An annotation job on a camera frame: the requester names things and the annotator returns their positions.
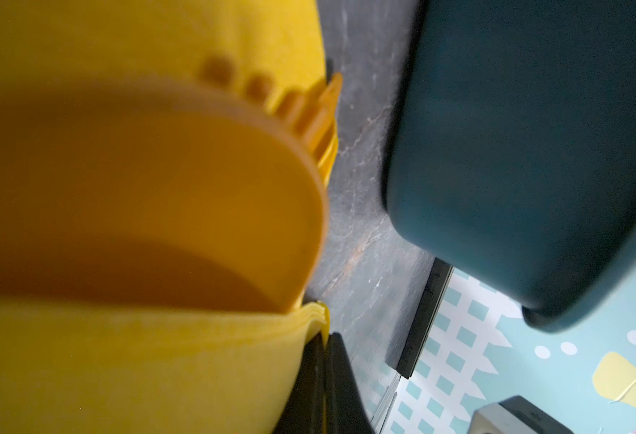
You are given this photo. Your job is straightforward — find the orange plastic spoon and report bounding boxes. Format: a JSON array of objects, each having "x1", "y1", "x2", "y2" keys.
[{"x1": 0, "y1": 78, "x2": 327, "y2": 313}]

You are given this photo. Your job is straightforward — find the black yellow flat device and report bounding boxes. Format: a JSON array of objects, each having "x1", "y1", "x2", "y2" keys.
[{"x1": 397, "y1": 258, "x2": 453, "y2": 379}]

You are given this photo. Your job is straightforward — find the orange plastic fork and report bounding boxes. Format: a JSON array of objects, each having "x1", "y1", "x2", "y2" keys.
[{"x1": 200, "y1": 56, "x2": 332, "y2": 160}]

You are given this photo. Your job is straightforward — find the orange plastic knife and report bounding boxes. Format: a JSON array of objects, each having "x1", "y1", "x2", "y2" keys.
[{"x1": 315, "y1": 72, "x2": 343, "y2": 162}]

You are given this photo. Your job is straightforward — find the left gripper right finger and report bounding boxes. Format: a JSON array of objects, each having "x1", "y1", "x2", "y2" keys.
[{"x1": 325, "y1": 333, "x2": 374, "y2": 434}]

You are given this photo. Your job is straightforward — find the dark teal plastic tray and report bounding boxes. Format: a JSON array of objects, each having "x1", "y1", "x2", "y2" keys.
[{"x1": 385, "y1": 1, "x2": 636, "y2": 333}]

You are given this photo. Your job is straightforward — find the yellow paper napkin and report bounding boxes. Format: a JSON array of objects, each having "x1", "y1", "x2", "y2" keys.
[{"x1": 0, "y1": 1, "x2": 338, "y2": 433}]

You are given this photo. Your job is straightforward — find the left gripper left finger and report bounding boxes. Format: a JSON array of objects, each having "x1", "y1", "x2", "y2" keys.
[{"x1": 274, "y1": 334, "x2": 325, "y2": 434}]

